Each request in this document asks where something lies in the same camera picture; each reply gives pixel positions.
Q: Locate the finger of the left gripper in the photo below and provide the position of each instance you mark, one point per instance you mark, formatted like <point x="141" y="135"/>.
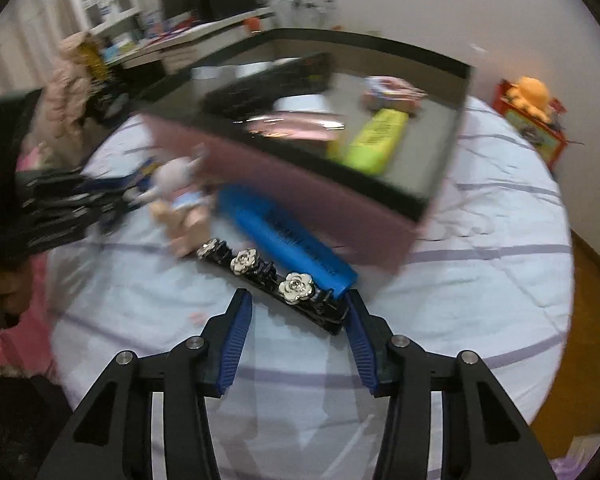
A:
<point x="107" y="211"/>
<point x="138" y="181"/>

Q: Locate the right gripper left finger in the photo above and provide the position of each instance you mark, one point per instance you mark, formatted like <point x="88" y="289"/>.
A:
<point x="109" y="434"/>

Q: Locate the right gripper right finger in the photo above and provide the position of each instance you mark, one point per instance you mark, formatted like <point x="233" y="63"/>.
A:
<point x="484" y="436"/>

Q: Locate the baby doll figurine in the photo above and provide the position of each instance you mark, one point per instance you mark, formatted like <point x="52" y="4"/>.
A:
<point x="178" y="200"/>

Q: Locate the black flower hair clip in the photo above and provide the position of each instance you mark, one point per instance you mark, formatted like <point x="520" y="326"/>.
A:
<point x="297" y="290"/>

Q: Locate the person left hand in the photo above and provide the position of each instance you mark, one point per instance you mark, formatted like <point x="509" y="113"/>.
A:
<point x="16" y="287"/>

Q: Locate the white desk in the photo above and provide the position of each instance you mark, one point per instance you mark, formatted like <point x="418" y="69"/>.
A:
<point x="185" y="48"/>

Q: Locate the striped white bedsheet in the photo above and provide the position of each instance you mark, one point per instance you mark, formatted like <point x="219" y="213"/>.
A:
<point x="491" y="271"/>

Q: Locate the blue comb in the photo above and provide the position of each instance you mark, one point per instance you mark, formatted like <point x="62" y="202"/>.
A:
<point x="283" y="238"/>

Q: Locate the rose gold metallic case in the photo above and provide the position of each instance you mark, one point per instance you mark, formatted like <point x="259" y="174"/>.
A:
<point x="297" y="126"/>

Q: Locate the orange ball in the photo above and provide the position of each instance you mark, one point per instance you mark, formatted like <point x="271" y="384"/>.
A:
<point x="253" y="25"/>

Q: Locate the pink black storage box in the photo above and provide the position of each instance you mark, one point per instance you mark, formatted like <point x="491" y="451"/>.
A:
<point x="372" y="221"/>

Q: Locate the yellow highlighter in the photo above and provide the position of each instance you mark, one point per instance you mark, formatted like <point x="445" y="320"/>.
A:
<point x="371" y="150"/>

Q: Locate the pink block toy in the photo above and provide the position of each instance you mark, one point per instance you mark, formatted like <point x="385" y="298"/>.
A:
<point x="392" y="92"/>

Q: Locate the red toy box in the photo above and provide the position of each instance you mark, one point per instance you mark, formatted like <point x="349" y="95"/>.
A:
<point x="549" y="140"/>

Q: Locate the orange octopus plush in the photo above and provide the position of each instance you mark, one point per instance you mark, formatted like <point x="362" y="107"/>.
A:
<point x="532" y="97"/>

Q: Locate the wall power outlet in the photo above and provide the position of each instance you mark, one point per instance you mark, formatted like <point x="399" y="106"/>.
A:
<point x="324" y="6"/>

